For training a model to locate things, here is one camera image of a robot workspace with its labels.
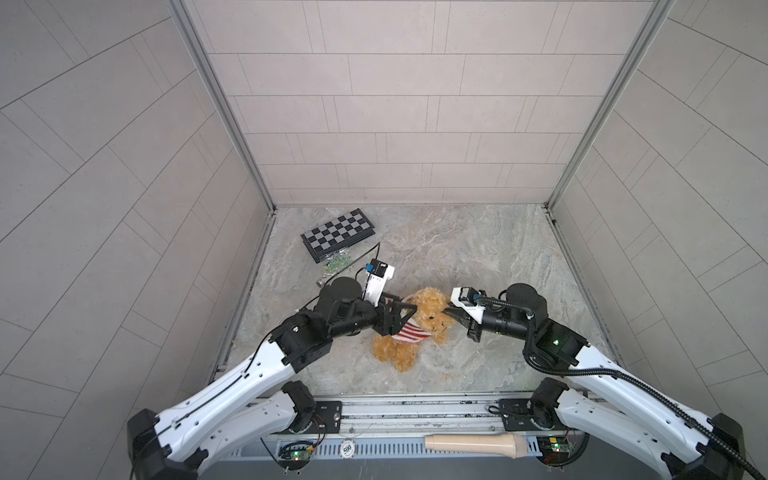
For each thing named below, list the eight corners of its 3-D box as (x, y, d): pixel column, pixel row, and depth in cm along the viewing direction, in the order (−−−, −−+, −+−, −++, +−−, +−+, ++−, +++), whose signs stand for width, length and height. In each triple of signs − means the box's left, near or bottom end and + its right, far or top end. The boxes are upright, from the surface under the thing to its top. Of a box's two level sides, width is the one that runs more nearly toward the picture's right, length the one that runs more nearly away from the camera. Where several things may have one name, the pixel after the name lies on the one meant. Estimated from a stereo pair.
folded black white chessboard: (316, 264, 101) (313, 258, 98) (302, 241, 108) (299, 234, 105) (376, 234, 110) (376, 227, 107) (360, 214, 116) (359, 207, 113)
